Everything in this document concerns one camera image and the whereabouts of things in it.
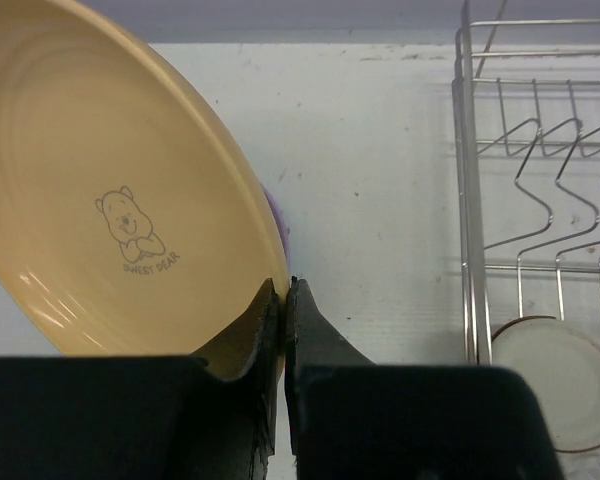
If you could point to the yellow plate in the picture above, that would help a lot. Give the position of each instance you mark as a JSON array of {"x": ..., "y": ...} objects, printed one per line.
[{"x": 131, "y": 222}]

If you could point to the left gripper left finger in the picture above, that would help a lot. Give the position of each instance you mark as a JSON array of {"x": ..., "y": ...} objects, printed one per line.
[{"x": 207, "y": 415}]

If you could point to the white brown mug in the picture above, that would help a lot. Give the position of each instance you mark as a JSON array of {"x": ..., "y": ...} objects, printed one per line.
[{"x": 561, "y": 364}]

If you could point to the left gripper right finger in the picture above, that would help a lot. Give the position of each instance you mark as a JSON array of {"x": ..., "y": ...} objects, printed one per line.
[{"x": 351, "y": 418}]

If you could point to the wire dish rack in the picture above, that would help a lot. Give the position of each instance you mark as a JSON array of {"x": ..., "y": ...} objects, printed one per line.
[{"x": 526, "y": 104}]

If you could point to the purple plate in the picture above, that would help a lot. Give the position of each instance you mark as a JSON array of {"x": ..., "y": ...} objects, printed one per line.
[{"x": 282, "y": 227}]

